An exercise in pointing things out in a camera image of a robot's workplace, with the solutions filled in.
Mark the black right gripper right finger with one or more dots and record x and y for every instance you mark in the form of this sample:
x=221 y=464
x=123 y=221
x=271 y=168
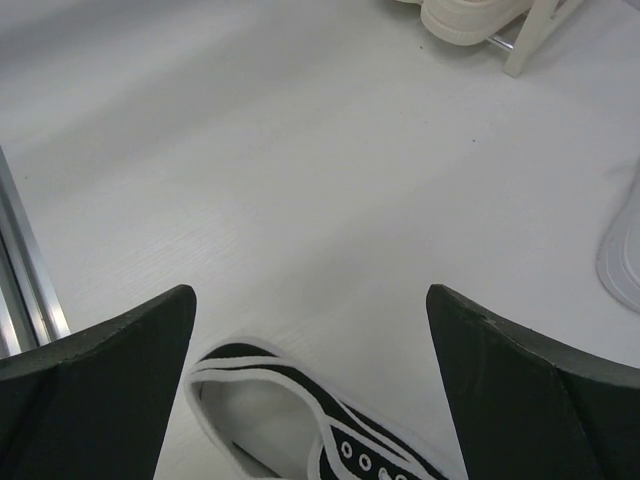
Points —
x=526 y=406

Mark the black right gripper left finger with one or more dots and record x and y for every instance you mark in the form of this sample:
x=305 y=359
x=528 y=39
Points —
x=96 y=404

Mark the black white sneaker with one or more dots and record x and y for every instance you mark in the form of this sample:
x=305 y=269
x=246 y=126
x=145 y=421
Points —
x=271 y=417

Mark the beige lace sneaker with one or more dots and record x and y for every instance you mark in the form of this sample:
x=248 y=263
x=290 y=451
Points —
x=468 y=23

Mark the cream and chrome shoe rack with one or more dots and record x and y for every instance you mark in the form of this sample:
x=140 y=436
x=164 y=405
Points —
x=521 y=41

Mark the white sneaker left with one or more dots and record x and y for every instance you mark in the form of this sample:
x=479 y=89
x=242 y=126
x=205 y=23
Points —
x=617 y=259

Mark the aluminium mounting rail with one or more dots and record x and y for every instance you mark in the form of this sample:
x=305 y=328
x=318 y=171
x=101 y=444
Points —
x=31 y=313

